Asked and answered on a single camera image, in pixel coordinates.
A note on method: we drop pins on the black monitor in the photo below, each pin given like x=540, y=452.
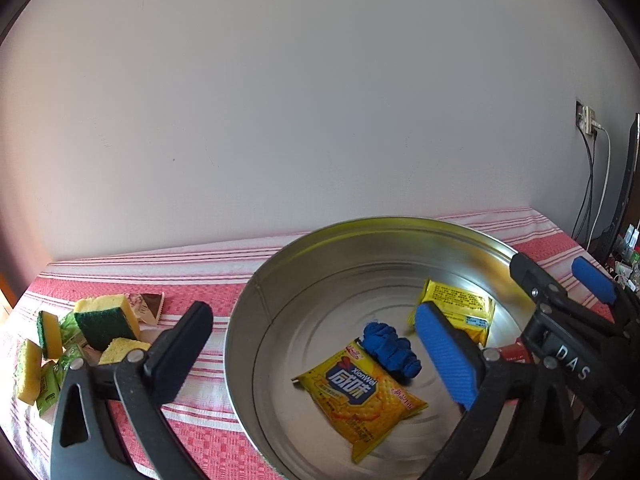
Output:
x=622, y=195

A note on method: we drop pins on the brown wafer snack packet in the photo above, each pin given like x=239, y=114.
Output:
x=145, y=310

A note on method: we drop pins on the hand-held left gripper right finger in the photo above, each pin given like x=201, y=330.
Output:
x=445, y=355

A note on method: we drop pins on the round metal basin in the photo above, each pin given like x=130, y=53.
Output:
x=350, y=285

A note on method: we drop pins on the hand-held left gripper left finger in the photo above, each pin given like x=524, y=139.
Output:
x=172, y=360

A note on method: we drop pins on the green snack packet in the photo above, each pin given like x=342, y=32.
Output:
x=47, y=390
x=70, y=360
x=70, y=327

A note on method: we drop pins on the yellow green sponge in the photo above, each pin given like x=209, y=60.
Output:
x=122, y=350
x=50, y=335
x=27, y=375
x=105, y=327

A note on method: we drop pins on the small white bottles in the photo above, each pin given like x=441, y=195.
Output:
x=631, y=245

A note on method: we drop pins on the crumpled blue cloth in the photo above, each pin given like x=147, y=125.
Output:
x=390, y=350

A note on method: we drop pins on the red snack packet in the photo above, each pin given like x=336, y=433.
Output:
x=515, y=352

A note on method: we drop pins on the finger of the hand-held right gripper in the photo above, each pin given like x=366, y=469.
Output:
x=592, y=280
x=530, y=280

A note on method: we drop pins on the yellow packet with blue print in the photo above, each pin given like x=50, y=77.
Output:
x=462, y=305

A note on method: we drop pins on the wall socket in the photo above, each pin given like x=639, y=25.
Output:
x=586, y=116

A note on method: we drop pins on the red white striped tablecloth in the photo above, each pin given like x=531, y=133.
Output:
x=200, y=270

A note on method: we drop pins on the large yellow snack packet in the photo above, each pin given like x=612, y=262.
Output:
x=360, y=400

